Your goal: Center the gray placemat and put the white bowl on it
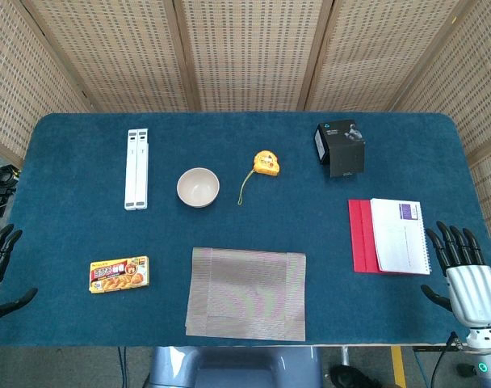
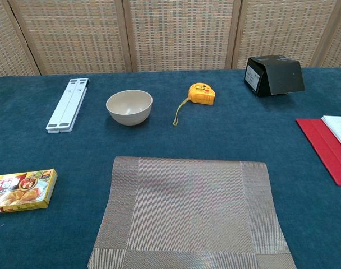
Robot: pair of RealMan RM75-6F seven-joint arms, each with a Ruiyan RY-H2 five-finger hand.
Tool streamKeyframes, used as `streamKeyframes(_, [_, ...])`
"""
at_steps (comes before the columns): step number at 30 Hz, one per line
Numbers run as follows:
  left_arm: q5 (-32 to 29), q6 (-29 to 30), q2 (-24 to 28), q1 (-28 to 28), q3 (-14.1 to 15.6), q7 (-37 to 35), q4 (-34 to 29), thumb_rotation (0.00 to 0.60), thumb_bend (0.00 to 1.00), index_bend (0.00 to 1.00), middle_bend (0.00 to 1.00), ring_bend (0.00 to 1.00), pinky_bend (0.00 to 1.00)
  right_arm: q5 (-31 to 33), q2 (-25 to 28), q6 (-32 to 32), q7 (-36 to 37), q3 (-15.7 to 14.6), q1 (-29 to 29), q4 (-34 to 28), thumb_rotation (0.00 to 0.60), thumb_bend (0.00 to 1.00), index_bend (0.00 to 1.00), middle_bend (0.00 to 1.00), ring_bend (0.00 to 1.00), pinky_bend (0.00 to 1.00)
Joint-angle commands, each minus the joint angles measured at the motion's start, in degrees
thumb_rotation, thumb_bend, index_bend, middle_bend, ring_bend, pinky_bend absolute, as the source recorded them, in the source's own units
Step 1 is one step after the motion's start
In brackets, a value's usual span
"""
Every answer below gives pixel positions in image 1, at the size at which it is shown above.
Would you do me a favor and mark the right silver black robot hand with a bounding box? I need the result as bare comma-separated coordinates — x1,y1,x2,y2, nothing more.
421,221,491,328

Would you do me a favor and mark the white bowl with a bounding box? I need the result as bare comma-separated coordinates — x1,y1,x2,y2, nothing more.
176,167,220,209

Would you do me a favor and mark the beige woven placemat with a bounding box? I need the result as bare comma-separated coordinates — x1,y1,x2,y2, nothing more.
184,247,307,342

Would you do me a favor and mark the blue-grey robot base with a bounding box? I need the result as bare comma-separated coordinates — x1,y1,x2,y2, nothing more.
146,345,324,388

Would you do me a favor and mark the white spiral notebook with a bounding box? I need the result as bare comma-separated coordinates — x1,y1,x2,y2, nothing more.
369,197,431,276

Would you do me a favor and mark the red folder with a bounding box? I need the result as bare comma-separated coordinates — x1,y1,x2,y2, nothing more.
347,199,392,276

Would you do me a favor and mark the yellow curry roux box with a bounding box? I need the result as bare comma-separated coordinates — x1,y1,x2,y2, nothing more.
88,255,151,294

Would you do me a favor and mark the black shoe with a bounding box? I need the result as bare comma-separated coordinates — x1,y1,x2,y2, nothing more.
329,363,378,388

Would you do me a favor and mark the white folding laptop stand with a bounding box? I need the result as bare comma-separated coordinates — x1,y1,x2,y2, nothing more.
124,128,150,212

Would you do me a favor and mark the black product box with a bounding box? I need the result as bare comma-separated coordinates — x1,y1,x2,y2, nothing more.
313,119,367,178

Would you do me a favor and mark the yellow tape measure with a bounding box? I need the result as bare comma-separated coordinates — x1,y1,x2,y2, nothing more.
237,150,282,207

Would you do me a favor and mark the woven bamboo folding screen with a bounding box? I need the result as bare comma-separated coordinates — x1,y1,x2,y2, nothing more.
0,0,491,243

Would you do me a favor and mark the black floor cables bundle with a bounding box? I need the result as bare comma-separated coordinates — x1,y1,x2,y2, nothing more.
0,163,21,217

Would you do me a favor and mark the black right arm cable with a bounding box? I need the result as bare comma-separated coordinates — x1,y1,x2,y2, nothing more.
430,331,461,388

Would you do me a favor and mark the blue cable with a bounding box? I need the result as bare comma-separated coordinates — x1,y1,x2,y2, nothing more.
117,346,128,388

